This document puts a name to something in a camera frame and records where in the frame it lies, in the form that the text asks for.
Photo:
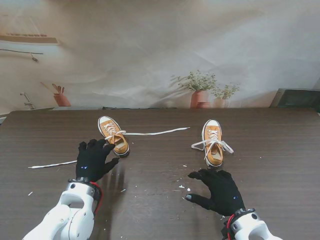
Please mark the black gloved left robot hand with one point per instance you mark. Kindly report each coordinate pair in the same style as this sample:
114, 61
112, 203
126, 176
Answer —
91, 162

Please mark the printed kitchen backdrop cloth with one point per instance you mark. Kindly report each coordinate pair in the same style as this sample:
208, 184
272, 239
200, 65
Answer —
150, 50

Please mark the white shoelace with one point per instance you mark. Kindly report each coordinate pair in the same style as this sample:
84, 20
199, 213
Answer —
155, 133
226, 148

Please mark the yellow canvas sneaker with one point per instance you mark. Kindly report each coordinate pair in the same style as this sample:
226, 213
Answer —
105, 120
212, 123

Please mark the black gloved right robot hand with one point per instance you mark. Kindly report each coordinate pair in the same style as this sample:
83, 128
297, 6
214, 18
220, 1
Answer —
222, 192

